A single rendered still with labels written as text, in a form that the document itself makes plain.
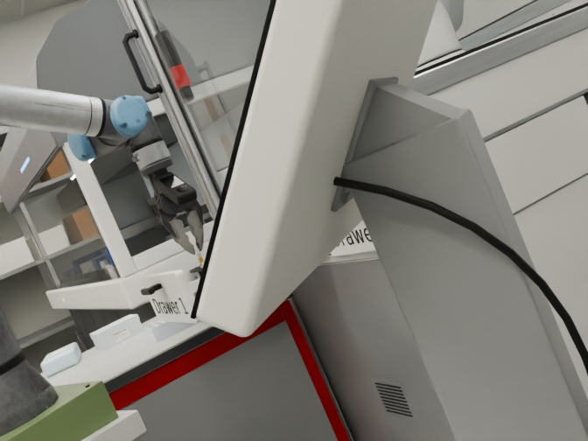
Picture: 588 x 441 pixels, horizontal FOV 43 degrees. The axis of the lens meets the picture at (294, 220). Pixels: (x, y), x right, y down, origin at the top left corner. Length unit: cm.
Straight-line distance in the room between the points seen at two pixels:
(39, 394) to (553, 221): 95
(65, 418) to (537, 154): 94
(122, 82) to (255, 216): 201
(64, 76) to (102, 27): 21
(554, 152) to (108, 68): 154
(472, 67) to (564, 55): 23
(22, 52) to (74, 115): 461
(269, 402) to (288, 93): 138
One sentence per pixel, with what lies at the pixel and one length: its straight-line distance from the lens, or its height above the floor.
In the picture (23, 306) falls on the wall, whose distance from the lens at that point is 582.
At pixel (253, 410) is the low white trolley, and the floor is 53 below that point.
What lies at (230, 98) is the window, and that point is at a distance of 182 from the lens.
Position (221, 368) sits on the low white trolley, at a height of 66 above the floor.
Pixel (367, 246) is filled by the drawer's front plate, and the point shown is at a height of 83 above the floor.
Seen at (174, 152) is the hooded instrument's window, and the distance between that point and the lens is 255.
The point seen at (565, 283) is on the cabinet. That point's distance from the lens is 146.
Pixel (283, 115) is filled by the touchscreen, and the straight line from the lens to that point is 53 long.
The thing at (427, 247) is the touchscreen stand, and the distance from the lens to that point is 71.
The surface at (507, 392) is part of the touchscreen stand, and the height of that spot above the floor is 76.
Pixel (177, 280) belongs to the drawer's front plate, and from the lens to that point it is 150.
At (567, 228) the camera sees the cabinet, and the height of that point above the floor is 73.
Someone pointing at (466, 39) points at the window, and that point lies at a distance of 142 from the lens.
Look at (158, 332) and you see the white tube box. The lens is 188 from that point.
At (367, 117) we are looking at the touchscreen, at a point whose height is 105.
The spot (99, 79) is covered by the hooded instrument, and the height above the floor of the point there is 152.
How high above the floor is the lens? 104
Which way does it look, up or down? 4 degrees down
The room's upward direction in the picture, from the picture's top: 23 degrees counter-clockwise
